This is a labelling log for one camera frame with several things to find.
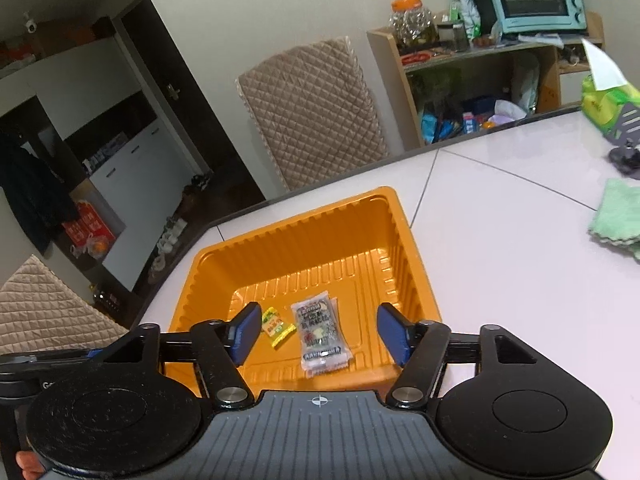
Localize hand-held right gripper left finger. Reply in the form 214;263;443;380
97;302;263;409

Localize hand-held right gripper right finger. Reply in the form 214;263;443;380
376;302;538;409

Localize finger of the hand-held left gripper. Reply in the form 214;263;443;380
0;350;106;366

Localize yellow green snack packet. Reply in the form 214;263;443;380
261;306;297;347

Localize clear grey snack packet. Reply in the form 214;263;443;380
291;291;351;378

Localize orange plastic tray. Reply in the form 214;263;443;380
164;186;443;397

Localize person's left hand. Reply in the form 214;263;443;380
15;451;47;480

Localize chair with quilted beige cover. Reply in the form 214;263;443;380
236;36;390;192
0;255;129;357

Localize red gift box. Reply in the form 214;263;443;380
61;199;117;258

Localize dark jacket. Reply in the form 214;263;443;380
0;129;70;256

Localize white cabinet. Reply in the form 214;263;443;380
82;119;208;292

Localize white plastic bag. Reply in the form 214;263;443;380
492;99;530;125

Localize wooden shelf unit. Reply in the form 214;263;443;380
366;10;606;151

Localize green cloth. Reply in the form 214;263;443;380
587;177;640;262

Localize small dark jar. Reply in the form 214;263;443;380
437;20;469;53

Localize dark grey phone stand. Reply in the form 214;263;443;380
606;102;640;177

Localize clear jar with orange lid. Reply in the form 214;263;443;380
388;0;439;47

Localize green tissue pack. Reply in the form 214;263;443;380
580;37;640;137

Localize green white bag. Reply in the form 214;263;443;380
445;0;482;41

